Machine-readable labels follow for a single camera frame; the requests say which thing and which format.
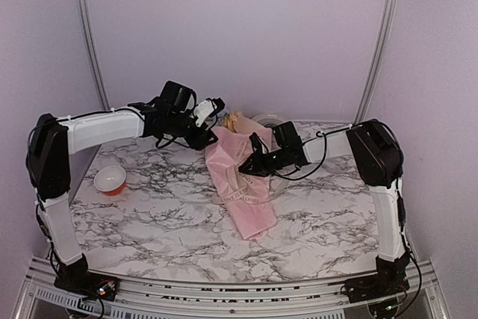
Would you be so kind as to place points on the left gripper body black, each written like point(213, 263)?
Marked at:
point(178, 128)

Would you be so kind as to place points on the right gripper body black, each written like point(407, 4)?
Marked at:
point(277, 161)

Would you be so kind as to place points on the pink wrapping paper sheet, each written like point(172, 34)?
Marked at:
point(245, 197)

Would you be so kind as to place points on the pink rose fake flower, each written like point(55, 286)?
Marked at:
point(235, 122)

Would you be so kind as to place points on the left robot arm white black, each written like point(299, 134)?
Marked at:
point(50, 144)

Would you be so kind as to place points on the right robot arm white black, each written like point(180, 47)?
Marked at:
point(379, 161)

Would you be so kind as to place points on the orange white bowl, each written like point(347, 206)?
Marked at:
point(110, 180)

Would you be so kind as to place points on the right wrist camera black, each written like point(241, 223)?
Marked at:
point(258, 145)

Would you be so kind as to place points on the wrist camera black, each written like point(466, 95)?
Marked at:
point(207, 108)
point(258, 145)

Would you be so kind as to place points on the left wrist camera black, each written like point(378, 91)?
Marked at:
point(207, 108)

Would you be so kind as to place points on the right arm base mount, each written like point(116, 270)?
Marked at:
point(373, 287)

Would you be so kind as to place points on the left aluminium frame post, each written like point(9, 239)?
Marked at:
point(87, 31)

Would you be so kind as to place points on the aluminium frame post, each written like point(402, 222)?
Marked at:
point(87, 31)
point(384, 31)

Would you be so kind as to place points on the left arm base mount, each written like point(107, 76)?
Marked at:
point(93, 285)

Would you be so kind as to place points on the right aluminium frame post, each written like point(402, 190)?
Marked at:
point(384, 31)

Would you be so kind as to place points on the aluminium front rail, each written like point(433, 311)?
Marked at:
point(154, 298)

